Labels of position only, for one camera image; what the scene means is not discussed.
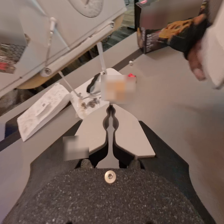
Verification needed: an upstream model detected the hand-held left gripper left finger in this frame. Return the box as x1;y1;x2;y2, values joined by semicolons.
74;105;110;156

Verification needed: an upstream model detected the black toy set box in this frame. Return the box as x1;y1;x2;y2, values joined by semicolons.
134;0;210;54

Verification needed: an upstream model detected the clear bag of black parts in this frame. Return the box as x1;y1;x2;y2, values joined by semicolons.
75;95;102;120

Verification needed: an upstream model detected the person's right hand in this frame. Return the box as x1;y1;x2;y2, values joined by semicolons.
185;42;208;81

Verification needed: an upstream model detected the white instruction booklet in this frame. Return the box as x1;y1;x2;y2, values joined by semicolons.
17;83;71;142

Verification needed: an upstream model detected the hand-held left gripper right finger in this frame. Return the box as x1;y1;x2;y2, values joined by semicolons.
112;105;156;159

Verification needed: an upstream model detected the grey desk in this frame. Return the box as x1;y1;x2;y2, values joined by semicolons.
0;31;224;224

